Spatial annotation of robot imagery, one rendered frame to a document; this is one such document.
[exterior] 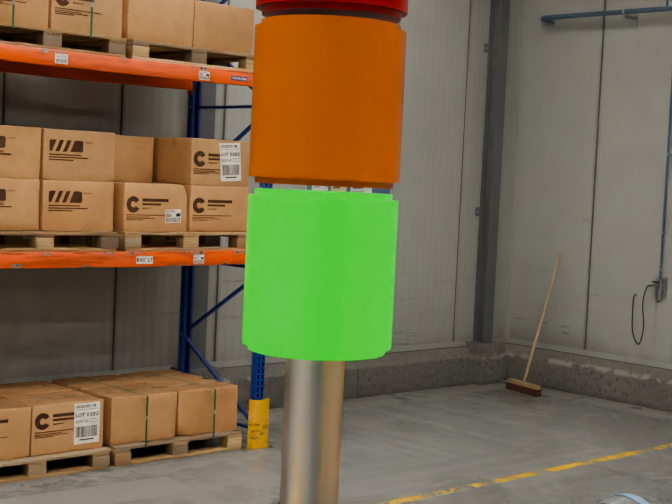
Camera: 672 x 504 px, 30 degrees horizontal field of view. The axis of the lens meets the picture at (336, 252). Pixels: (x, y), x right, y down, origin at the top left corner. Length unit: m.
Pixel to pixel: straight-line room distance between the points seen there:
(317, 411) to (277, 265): 0.05
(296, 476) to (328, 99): 0.12
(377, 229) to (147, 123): 10.63
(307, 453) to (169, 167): 9.50
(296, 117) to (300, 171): 0.02
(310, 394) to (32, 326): 10.14
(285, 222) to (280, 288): 0.02
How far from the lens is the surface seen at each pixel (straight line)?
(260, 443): 10.23
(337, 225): 0.39
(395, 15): 0.41
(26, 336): 10.53
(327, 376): 0.41
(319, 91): 0.39
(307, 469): 0.42
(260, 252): 0.40
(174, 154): 9.85
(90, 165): 9.19
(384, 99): 0.40
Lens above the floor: 2.22
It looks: 3 degrees down
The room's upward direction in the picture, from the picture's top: 3 degrees clockwise
